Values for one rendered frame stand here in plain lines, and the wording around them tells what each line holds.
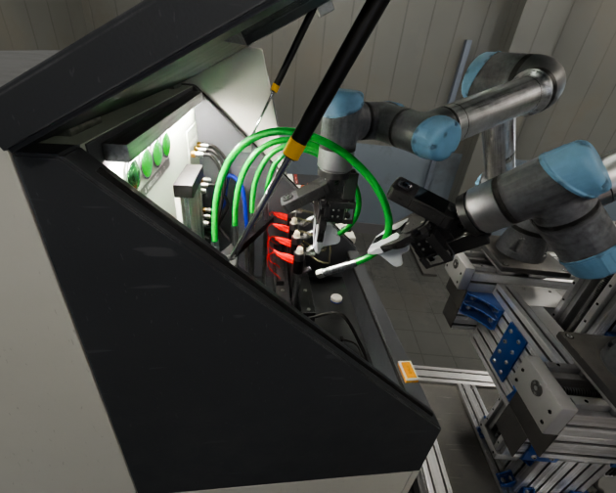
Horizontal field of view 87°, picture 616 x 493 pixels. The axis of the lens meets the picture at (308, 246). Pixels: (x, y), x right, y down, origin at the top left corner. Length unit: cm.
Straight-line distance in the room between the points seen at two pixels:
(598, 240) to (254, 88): 84
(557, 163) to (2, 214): 61
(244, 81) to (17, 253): 74
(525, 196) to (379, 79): 261
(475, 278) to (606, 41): 279
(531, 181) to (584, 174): 5
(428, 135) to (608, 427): 73
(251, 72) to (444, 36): 232
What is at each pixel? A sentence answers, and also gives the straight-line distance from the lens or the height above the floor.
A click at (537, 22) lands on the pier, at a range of 322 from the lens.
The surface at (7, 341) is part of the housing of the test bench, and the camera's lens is 55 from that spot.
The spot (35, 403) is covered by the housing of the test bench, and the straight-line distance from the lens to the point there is 64.
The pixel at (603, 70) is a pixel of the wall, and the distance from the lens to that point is 377.
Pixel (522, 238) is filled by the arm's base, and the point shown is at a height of 111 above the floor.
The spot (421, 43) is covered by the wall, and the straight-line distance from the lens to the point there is 312.
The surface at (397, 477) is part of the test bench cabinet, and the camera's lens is 90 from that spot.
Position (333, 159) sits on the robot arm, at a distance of 67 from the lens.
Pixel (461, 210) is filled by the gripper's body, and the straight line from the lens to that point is 54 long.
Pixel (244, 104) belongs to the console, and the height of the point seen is 141.
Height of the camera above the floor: 155
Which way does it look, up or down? 31 degrees down
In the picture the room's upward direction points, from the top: 6 degrees clockwise
